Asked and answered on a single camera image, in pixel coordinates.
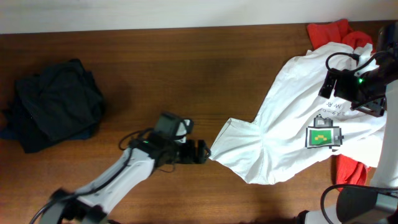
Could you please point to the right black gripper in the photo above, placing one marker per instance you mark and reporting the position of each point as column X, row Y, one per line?
column 374, row 107

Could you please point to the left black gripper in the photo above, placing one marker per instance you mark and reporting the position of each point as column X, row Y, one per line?
column 188, row 155

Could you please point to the white printed t-shirt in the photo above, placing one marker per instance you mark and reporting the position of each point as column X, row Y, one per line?
column 295, row 127

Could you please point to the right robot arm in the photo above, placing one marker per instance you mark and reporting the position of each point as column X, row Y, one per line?
column 377, row 202

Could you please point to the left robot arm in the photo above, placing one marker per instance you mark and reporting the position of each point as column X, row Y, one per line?
column 94, row 202

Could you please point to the black folded clothes pile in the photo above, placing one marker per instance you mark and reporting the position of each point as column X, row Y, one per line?
column 62, row 103

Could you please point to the red t-shirt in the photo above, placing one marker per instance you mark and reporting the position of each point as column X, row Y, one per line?
column 348, row 171

